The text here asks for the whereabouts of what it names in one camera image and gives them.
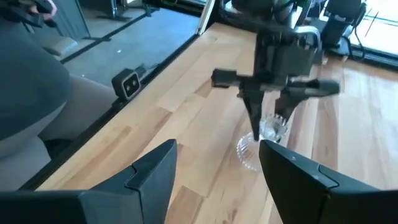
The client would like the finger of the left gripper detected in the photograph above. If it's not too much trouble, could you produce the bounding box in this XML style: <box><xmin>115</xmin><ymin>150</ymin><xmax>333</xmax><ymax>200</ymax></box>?
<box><xmin>274</xmin><ymin>88</ymin><xmax>312</xmax><ymax>122</ymax></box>
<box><xmin>239</xmin><ymin>89</ymin><xmax>266</xmax><ymax>142</ymax></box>

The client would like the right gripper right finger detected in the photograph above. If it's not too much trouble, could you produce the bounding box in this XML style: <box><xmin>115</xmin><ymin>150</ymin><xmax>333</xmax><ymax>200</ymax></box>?
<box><xmin>259</xmin><ymin>139</ymin><xmax>398</xmax><ymax>224</ymax></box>

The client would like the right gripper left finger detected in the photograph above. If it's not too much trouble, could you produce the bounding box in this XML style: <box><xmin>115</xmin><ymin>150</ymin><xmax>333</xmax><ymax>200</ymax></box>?
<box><xmin>0</xmin><ymin>139</ymin><xmax>178</xmax><ymax>224</ymax></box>

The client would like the clear ribbed glass candle holder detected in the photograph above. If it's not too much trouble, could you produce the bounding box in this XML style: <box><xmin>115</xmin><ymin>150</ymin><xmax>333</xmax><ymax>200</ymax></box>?
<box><xmin>236</xmin><ymin>113</ymin><xmax>290</xmax><ymax>172</ymax></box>

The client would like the person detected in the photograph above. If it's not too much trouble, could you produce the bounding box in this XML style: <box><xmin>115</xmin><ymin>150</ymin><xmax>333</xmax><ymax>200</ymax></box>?
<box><xmin>0</xmin><ymin>0</ymin><xmax>118</xmax><ymax>191</ymax></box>

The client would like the grey padded seat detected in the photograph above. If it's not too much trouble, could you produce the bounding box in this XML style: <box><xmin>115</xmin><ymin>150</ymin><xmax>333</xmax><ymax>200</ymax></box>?
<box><xmin>42</xmin><ymin>35</ymin><xmax>79</xmax><ymax>57</ymax></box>

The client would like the silver frame bracket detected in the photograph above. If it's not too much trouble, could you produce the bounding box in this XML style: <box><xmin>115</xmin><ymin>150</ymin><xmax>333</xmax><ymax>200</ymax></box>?
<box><xmin>197</xmin><ymin>0</ymin><xmax>216</xmax><ymax>35</ymax></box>

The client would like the black leader arm handle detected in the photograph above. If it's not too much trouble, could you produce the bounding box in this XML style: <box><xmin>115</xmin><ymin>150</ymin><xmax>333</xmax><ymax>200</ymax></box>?
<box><xmin>0</xmin><ymin>0</ymin><xmax>58</xmax><ymax>29</ymax></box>

